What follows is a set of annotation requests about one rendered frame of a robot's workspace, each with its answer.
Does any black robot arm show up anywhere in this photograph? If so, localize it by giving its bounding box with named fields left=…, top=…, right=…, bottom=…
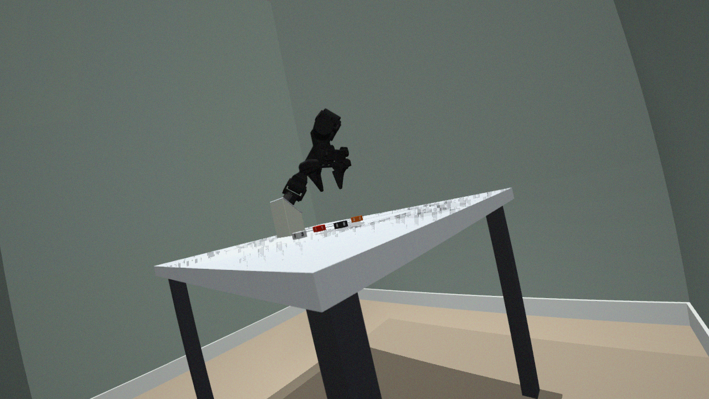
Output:
left=282, top=109, right=349, bottom=205

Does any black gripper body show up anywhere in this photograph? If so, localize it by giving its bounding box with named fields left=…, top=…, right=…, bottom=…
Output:
left=299, top=142, right=351, bottom=172

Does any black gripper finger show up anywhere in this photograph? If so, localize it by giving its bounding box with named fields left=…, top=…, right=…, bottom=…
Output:
left=304, top=168, right=323, bottom=192
left=332, top=167, right=348, bottom=189

